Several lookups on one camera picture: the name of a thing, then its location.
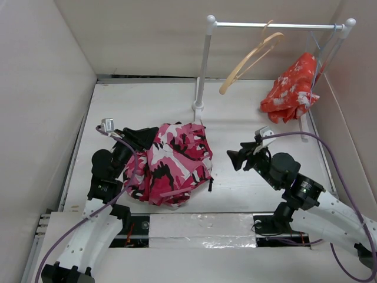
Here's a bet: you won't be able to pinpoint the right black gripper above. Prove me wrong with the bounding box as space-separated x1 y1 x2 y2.
226 141 281 190

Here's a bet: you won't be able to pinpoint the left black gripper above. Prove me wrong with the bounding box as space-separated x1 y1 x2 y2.
111 126 157 179

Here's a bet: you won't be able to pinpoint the pink camouflage trousers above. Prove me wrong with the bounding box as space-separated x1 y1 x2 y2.
123 120 213 208

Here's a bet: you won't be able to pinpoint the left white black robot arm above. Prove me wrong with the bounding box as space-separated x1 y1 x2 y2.
35 122 158 282

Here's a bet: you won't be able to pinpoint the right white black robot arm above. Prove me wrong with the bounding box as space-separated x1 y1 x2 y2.
227 142 376 269

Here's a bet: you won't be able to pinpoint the beige wooden hanger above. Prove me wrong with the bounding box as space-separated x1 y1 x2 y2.
219 20 285 95

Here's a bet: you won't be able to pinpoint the white clothes rack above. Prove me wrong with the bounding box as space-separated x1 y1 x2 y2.
191 14 356 143

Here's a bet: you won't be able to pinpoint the orange white patterned garment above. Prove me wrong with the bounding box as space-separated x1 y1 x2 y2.
260 52 319 124

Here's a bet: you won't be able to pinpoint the silver taped white panel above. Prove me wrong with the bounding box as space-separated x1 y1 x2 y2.
148 213 257 249

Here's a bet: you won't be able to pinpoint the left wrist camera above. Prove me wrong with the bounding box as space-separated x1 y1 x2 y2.
100 118 115 133

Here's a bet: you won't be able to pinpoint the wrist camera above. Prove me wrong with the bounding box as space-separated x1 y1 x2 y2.
100 118 115 133
254 126 275 146

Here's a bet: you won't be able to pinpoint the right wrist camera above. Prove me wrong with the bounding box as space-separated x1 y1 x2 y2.
254 126 275 146

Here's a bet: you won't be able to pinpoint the black mounting rail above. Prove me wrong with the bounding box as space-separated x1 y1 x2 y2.
110 213 309 248

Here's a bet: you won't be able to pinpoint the light blue wire hanger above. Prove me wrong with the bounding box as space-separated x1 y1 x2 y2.
305 23 337 110

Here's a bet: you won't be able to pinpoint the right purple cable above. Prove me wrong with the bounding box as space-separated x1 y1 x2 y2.
261 131 377 281

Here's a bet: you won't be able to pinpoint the purple cable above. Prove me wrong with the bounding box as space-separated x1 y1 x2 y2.
261 131 377 281
34 125 137 283

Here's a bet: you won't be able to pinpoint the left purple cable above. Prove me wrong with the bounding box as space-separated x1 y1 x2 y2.
34 125 137 283

